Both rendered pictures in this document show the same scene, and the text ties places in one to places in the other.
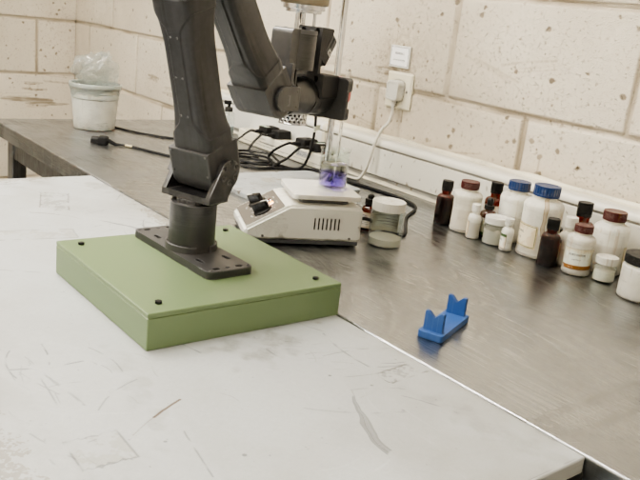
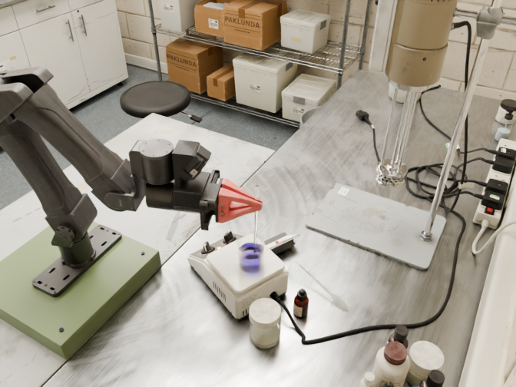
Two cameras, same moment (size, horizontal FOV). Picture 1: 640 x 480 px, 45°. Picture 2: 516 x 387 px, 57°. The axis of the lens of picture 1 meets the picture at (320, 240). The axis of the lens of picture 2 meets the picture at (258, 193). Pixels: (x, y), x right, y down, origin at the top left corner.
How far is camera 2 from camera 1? 1.34 m
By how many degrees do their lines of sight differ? 64
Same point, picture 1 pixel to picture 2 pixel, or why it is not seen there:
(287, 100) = (117, 202)
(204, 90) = (31, 180)
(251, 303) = (10, 316)
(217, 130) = (50, 206)
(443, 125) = not seen: outside the picture
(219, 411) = not seen: outside the picture
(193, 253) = (62, 263)
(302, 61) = (145, 176)
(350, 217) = (229, 299)
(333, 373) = not seen: outside the picture
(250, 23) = (61, 145)
